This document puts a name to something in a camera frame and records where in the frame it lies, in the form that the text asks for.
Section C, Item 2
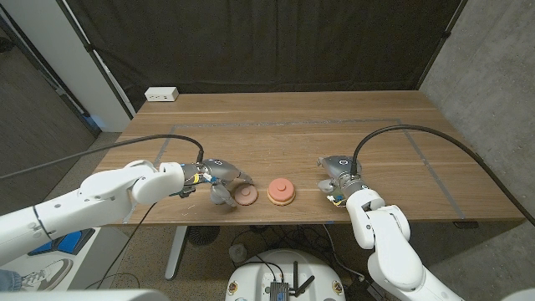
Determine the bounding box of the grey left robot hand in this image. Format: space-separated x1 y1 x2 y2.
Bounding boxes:
181 157 255 208

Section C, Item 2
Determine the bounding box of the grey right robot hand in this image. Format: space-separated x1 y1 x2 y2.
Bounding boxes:
316 155 367 206

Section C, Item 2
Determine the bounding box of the light pink toy ring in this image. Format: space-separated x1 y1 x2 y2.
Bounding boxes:
232 185 259 207

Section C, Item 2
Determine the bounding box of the coral red toy ring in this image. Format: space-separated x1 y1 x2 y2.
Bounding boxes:
267 177 297 202

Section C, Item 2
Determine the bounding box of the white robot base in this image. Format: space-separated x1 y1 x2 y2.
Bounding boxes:
225 249 347 301

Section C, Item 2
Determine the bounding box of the round black fan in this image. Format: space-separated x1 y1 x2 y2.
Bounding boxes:
186 225 221 247

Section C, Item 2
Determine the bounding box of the grey round floor object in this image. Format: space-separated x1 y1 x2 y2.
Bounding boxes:
228 243 248 263

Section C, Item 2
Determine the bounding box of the white power strip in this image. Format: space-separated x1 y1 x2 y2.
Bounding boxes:
144 86 180 102

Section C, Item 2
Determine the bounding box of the black power adapter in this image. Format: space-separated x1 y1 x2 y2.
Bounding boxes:
344 275 380 301

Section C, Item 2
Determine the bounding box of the radio module with antennas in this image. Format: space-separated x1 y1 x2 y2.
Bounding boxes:
269 261 315 301

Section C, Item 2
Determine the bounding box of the black backdrop curtain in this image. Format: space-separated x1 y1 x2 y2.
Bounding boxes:
64 0 465 110

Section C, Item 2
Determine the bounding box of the blue foot pedal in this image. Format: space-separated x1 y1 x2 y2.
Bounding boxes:
28 228 96 257

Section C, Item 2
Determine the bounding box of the black backdrop stand pole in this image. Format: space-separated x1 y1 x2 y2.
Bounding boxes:
415 0 469 91
56 0 137 120

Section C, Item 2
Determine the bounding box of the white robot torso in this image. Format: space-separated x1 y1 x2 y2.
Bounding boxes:
0 288 171 301

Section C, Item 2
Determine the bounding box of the grey white sneaker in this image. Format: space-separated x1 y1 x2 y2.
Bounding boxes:
19 258 74 292

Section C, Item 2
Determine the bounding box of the person leg in jeans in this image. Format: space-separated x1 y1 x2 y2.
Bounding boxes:
0 269 23 293

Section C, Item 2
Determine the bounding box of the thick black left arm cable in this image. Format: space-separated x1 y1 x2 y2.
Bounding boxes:
0 133 205 181

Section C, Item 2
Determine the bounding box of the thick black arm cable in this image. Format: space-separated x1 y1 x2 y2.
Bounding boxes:
350 124 535 227
0 133 205 181

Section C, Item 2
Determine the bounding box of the large orange toy ring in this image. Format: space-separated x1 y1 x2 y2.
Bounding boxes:
267 195 297 207

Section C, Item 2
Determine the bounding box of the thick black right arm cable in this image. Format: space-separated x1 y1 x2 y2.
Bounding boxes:
350 124 535 227

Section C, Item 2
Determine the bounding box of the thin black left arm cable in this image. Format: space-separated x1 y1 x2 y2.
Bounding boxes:
95 202 158 290

